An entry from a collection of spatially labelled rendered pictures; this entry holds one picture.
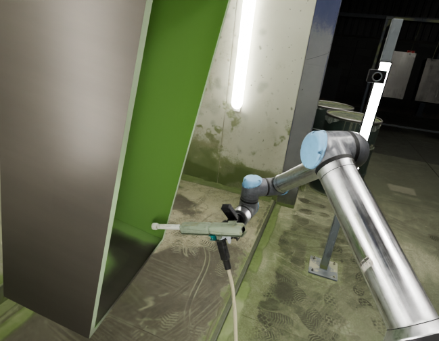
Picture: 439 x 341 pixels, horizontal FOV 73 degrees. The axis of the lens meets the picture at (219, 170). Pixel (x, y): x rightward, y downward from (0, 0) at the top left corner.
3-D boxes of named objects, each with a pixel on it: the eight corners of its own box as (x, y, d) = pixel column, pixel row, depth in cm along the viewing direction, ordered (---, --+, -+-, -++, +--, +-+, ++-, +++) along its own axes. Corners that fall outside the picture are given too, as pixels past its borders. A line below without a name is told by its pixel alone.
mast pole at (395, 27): (319, 269, 215) (393, 18, 152) (319, 265, 220) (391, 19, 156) (326, 271, 214) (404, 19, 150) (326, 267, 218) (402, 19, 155)
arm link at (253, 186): (261, 172, 149) (257, 194, 154) (240, 173, 145) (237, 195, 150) (270, 180, 141) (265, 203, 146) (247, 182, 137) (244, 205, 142)
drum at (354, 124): (304, 176, 378) (320, 107, 344) (350, 182, 375) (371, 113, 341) (313, 197, 325) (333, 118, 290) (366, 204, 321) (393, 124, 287)
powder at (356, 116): (322, 109, 344) (322, 108, 343) (369, 116, 340) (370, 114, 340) (333, 120, 294) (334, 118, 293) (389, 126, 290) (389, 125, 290)
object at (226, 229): (256, 267, 123) (243, 218, 118) (251, 275, 119) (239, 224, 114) (167, 258, 149) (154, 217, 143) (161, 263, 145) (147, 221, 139)
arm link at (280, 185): (383, 125, 95) (279, 176, 157) (352, 124, 91) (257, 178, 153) (393, 160, 92) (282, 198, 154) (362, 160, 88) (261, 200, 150)
